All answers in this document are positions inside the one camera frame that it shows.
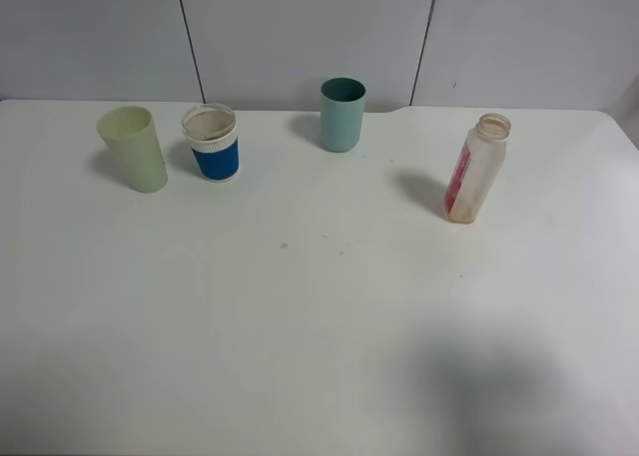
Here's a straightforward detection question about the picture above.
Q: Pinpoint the clear bottle with pink label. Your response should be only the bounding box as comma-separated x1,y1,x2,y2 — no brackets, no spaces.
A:
443,113,511,225

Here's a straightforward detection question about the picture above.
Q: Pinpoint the light green plastic cup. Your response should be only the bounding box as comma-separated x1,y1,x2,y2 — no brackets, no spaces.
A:
96,106,168,194

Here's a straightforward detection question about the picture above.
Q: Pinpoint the teal plastic cup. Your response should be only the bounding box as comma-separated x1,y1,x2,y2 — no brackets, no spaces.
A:
320,77,366,153

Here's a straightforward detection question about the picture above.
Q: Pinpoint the blue ribbed paper cup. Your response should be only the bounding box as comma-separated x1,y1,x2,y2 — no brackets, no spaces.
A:
182,104,240,183

